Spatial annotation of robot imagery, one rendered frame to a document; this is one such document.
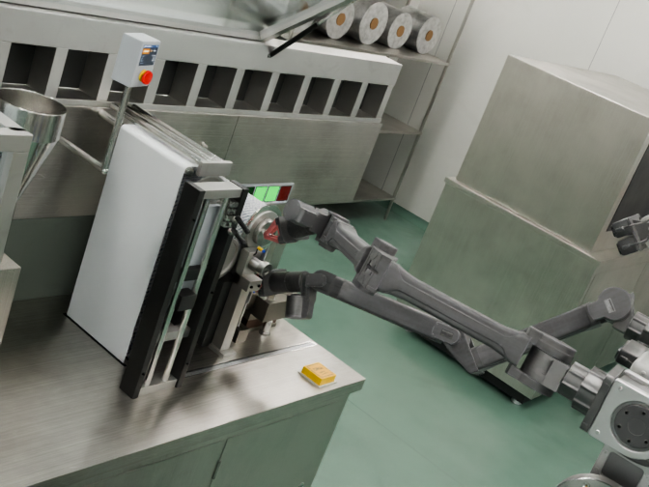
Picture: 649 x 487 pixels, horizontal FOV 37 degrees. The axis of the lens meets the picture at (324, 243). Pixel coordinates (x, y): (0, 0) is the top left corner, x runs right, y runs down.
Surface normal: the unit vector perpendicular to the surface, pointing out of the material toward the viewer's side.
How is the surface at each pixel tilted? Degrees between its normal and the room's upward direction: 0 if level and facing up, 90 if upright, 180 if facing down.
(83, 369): 0
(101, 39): 90
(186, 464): 90
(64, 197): 90
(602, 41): 90
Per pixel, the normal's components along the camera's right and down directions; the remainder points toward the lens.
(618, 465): -0.51, 0.12
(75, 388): 0.33, -0.88
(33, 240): 0.73, 0.47
